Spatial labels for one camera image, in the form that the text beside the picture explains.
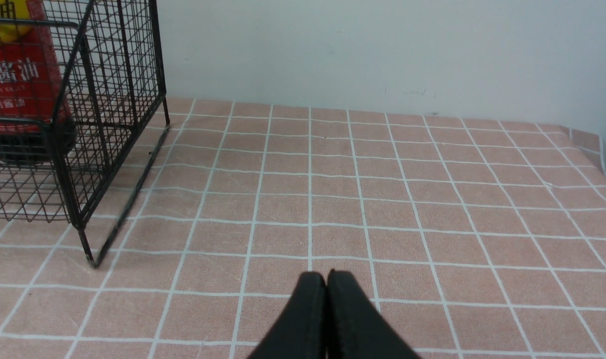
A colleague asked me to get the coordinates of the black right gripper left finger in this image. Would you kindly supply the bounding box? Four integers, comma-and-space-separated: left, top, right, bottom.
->
249, 271, 327, 359

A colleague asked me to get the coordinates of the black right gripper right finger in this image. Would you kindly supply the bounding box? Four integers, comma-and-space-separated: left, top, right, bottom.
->
326, 270, 419, 359

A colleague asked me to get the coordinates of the soy sauce bottle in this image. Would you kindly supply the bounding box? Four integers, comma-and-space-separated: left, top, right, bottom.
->
0, 0, 77, 166

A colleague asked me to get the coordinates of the pink checkered tablecloth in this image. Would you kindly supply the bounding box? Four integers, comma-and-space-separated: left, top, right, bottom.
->
0, 99, 606, 359

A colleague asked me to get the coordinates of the black wire shelf rack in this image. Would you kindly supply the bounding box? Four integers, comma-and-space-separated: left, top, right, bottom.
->
0, 0, 171, 268

